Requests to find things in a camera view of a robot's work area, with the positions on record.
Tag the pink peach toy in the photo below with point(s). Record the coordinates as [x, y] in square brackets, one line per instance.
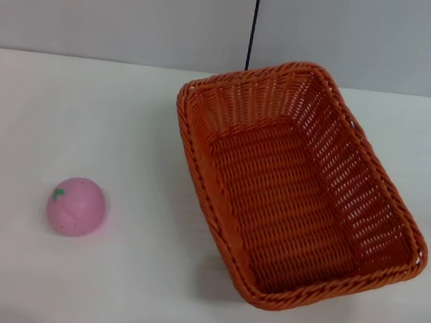
[77, 208]

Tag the orange woven plastic basket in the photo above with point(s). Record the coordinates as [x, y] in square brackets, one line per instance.
[281, 199]

